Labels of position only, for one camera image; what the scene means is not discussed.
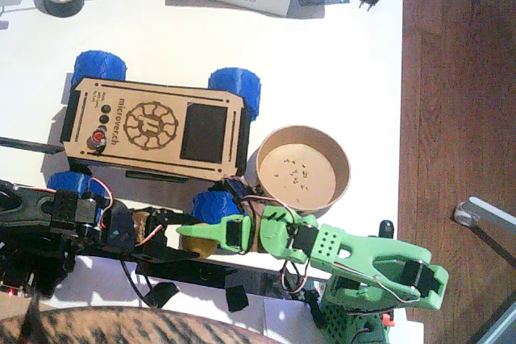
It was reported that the round brown paper bowl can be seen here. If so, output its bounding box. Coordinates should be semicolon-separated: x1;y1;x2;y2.
255;125;351;218

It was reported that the flat black tape piece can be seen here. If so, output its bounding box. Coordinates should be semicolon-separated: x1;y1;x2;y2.
144;281;181;309

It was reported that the wooden rover with blue wheels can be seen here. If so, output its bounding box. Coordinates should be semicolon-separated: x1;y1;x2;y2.
47;50;263;227

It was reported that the crumpled black tape piece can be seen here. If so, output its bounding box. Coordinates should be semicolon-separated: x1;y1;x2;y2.
224;275;250;313

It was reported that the striped brown fabric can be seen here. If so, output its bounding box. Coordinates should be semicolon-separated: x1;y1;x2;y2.
0;305;283;344

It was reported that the black table clamp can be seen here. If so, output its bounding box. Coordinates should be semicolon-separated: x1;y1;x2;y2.
302;289;328;331

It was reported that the short black tape strip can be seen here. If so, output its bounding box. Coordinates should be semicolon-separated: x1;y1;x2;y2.
0;136;68;155

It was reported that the black round knob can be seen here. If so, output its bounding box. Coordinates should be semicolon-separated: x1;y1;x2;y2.
378;218;396;239

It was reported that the grey metal leg with caster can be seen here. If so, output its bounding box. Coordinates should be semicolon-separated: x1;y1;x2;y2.
454;196;516;248

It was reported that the grey metal bar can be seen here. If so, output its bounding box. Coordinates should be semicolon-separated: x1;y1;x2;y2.
469;299;516;344

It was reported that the black camera cable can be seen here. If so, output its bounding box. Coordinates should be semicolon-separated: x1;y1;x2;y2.
119;259;162;309

